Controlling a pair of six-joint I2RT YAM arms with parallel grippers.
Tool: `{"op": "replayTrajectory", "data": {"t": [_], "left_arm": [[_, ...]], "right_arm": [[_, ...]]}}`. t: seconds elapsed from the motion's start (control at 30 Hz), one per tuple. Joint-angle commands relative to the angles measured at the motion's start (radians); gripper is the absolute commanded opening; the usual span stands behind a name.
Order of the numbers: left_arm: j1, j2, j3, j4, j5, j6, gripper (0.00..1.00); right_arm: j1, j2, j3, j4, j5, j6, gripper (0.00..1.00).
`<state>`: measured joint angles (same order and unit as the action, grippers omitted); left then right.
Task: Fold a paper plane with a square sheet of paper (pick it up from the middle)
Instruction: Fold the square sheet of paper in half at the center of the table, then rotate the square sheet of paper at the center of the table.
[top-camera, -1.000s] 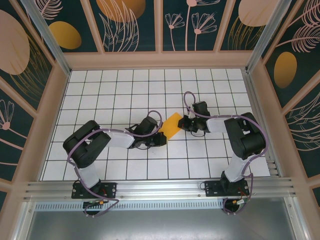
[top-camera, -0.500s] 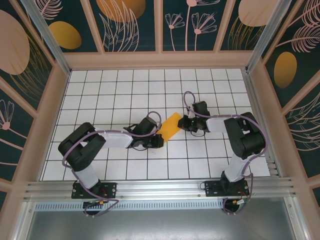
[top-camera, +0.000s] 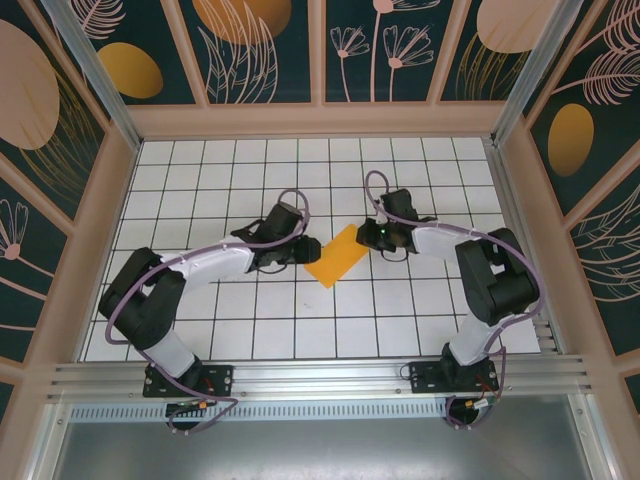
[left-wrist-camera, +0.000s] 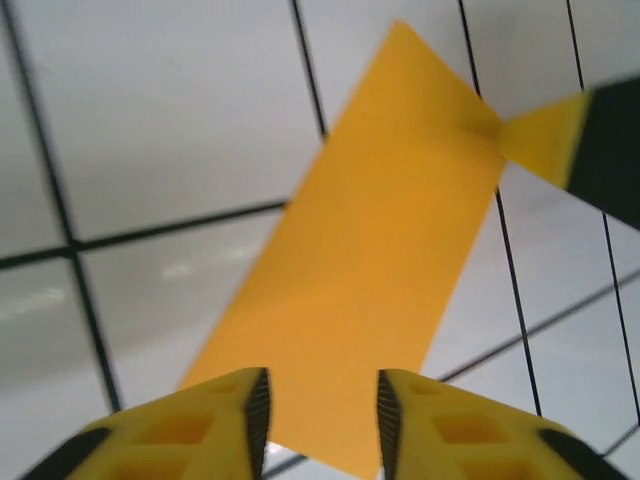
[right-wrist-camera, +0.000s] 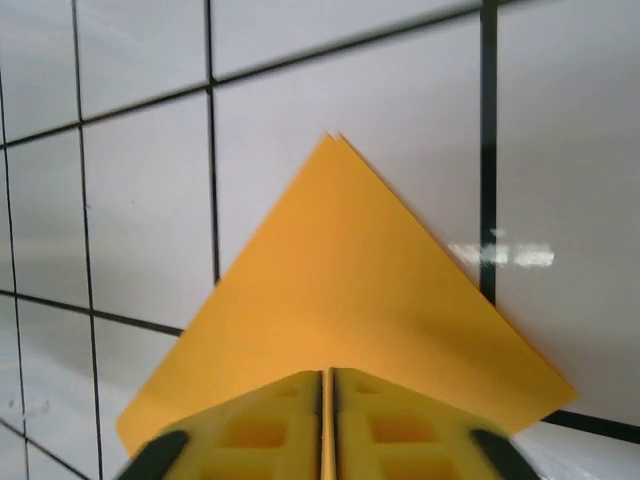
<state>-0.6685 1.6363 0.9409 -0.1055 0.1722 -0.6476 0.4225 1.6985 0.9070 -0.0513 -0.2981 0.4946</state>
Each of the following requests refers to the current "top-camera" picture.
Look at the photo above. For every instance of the aluminium frame post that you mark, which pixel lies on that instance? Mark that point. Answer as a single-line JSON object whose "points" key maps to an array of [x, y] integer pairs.
{"points": [[538, 65], [93, 65]]}

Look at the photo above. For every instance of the small controller board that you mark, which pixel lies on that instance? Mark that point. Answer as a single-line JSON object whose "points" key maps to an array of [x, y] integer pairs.
{"points": [[480, 404], [192, 406]]}

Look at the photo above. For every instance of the grey metal panel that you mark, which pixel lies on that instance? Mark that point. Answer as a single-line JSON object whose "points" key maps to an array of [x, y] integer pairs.
{"points": [[320, 450]]}

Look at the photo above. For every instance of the white grid mat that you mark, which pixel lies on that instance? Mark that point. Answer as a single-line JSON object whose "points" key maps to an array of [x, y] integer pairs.
{"points": [[280, 325]]}

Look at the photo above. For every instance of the aluminium side rail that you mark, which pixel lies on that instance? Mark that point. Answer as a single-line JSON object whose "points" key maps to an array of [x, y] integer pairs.
{"points": [[513, 200]]}

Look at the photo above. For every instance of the long aluminium mounting rail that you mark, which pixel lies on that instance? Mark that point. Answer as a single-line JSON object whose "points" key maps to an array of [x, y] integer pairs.
{"points": [[320, 377]]}

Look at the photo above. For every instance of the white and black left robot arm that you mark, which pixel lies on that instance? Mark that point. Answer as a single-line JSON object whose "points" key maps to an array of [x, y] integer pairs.
{"points": [[220, 265]]}

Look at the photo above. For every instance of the orange cloth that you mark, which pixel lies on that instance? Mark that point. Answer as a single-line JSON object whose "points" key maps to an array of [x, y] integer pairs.
{"points": [[335, 260]]}

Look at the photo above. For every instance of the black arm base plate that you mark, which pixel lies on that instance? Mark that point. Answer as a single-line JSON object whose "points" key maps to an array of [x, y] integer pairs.
{"points": [[220, 380], [425, 377]]}

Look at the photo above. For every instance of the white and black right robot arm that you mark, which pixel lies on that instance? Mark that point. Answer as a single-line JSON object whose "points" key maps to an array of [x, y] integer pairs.
{"points": [[500, 280]]}

